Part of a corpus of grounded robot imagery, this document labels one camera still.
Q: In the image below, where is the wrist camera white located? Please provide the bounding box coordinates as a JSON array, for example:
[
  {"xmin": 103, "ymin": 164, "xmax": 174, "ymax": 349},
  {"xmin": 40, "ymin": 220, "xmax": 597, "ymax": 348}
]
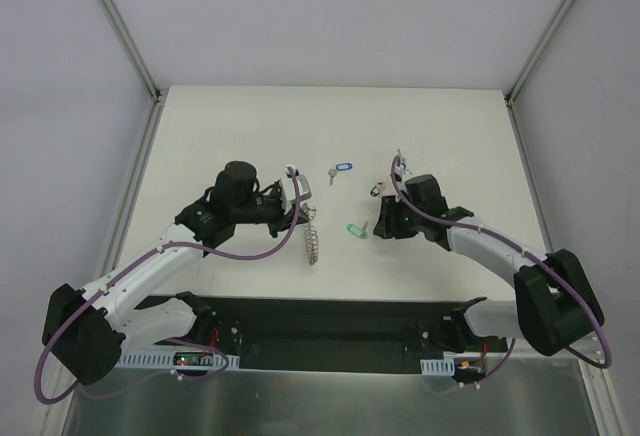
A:
[
  {"xmin": 278, "ymin": 165, "xmax": 312, "ymax": 212},
  {"xmin": 392, "ymin": 160, "xmax": 413, "ymax": 183}
]

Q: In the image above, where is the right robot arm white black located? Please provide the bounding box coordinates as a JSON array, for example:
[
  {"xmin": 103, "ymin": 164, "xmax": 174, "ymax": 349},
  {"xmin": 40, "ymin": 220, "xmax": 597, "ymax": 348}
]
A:
[{"xmin": 370, "ymin": 174, "xmax": 605, "ymax": 356}]

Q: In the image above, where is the white cable duct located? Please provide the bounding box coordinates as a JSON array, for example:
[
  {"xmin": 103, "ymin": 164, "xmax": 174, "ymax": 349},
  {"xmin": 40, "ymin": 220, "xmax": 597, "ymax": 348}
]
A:
[
  {"xmin": 420, "ymin": 357, "xmax": 456, "ymax": 377},
  {"xmin": 116, "ymin": 349, "xmax": 240, "ymax": 371}
]

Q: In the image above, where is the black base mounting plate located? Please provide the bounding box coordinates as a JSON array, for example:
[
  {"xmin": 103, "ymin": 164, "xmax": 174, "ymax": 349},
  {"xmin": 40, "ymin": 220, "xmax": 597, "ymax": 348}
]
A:
[{"xmin": 134, "ymin": 293, "xmax": 516, "ymax": 371}]

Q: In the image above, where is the key with solid blue tag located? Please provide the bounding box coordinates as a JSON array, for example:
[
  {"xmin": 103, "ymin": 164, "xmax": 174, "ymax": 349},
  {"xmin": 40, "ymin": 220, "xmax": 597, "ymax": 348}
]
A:
[{"xmin": 397, "ymin": 148, "xmax": 406, "ymax": 164}]

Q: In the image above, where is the left aluminium frame post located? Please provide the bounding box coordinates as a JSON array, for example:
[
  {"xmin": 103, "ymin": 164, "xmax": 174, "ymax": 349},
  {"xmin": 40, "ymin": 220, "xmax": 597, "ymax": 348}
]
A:
[{"xmin": 74, "ymin": 0, "xmax": 169, "ymax": 105}]

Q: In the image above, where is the left white cable duct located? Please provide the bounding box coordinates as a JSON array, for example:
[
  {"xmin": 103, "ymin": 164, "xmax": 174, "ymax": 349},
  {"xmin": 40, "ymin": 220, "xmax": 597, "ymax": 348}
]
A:
[{"xmin": 116, "ymin": 349, "xmax": 240, "ymax": 371}]

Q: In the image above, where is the metal key ring disc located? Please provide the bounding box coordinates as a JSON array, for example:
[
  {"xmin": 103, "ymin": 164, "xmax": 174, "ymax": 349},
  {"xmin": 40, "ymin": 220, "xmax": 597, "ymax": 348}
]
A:
[{"xmin": 301, "ymin": 203, "xmax": 319, "ymax": 266}]

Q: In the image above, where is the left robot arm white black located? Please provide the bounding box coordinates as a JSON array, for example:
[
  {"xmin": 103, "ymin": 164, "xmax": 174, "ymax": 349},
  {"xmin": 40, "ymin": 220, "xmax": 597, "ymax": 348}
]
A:
[{"xmin": 36, "ymin": 161, "xmax": 311, "ymax": 385}]

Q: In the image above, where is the key with green tag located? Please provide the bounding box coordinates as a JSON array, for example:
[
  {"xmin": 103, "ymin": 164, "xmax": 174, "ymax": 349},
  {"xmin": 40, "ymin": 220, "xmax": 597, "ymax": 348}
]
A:
[{"xmin": 346, "ymin": 223, "xmax": 368, "ymax": 239}]

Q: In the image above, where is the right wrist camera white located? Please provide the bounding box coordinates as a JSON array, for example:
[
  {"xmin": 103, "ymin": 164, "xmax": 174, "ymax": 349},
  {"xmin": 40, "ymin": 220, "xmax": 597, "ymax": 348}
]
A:
[{"xmin": 392, "ymin": 160, "xmax": 413, "ymax": 183}]

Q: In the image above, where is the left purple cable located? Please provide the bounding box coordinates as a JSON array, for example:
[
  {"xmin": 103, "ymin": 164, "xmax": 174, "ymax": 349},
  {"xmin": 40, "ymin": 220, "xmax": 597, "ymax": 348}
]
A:
[{"xmin": 33, "ymin": 169, "xmax": 304, "ymax": 405}]

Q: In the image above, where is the key with blue framed tag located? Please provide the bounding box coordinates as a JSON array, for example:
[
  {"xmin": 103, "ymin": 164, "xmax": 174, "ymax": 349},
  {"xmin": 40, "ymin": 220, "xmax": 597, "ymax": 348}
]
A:
[{"xmin": 327, "ymin": 162, "xmax": 353, "ymax": 186}]

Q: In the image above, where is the right white cable duct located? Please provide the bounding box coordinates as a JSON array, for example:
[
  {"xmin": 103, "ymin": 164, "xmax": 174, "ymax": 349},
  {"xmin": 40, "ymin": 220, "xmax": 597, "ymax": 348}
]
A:
[{"xmin": 420, "ymin": 357, "xmax": 456, "ymax": 377}]

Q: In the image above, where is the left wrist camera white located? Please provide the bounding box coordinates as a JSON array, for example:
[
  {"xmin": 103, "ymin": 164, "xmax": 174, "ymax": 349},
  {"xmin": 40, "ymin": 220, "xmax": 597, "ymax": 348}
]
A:
[{"xmin": 278, "ymin": 165, "xmax": 312, "ymax": 212}]

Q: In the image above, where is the right aluminium frame post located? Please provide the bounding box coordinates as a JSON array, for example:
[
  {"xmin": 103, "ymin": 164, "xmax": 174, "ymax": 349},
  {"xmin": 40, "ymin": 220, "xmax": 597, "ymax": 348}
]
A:
[{"xmin": 503, "ymin": 0, "xmax": 619, "ymax": 107}]

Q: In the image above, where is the aluminium frame post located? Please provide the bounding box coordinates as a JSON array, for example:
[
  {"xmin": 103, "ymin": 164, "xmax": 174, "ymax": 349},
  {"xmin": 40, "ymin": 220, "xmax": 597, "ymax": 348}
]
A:
[
  {"xmin": 503, "ymin": 0, "xmax": 619, "ymax": 107},
  {"xmin": 74, "ymin": 0, "xmax": 169, "ymax": 105}
]

